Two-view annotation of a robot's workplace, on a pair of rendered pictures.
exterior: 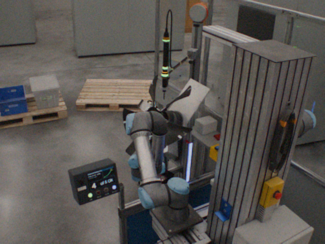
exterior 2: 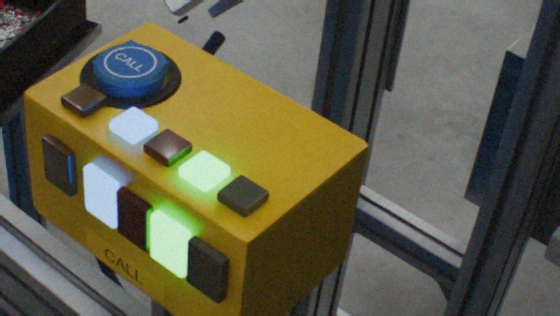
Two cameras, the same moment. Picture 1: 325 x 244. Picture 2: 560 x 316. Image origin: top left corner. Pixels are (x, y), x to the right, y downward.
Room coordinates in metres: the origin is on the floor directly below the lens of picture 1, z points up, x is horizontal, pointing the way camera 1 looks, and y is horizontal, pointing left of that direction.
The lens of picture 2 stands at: (1.96, -0.81, 1.38)
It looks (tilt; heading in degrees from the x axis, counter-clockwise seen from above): 41 degrees down; 67
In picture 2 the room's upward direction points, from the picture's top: 7 degrees clockwise
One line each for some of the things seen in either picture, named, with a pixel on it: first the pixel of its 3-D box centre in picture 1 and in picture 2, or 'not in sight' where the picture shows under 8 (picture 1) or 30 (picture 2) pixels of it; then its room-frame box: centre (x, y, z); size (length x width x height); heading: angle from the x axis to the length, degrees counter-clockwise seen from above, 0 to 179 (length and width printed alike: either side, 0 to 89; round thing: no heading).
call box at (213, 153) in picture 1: (222, 152); (187, 187); (2.06, -0.44, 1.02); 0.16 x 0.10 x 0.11; 123
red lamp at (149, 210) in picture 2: not in sight; (135, 219); (2.03, -0.48, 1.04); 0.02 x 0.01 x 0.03; 123
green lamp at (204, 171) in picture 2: not in sight; (204, 171); (2.06, -0.48, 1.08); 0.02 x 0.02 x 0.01; 33
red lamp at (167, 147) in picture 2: not in sight; (167, 147); (2.05, -0.46, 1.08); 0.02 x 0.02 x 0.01; 33
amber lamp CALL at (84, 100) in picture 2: not in sight; (83, 100); (2.01, -0.42, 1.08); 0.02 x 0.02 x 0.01; 33
